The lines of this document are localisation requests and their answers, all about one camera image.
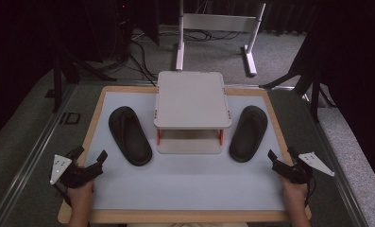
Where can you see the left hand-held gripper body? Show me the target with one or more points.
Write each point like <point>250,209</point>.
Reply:
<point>78,175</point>

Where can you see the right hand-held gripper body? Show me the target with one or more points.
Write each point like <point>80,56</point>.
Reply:
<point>293,173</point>

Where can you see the black slipper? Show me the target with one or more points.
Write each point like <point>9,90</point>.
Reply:
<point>248,134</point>
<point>130,135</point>

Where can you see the white shoe rack orange legs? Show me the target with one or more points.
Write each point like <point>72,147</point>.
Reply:
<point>192,101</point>

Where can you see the person's right hand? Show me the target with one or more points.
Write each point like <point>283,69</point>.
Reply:
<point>295,193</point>

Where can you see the person's left hand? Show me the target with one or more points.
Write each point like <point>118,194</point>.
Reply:
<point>80,196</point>

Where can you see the black tripod stand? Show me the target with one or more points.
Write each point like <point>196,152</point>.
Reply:
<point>57,85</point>
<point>314,94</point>

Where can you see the black computer tower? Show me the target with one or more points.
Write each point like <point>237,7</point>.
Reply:
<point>112,28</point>

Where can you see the orange wooden cross-leg stand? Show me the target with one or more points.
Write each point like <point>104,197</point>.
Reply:
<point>282,15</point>

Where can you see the black rectangular floor bracket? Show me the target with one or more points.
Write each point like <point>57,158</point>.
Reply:
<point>70,118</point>

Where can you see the white desk frame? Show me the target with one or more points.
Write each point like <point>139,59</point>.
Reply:
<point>219,22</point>

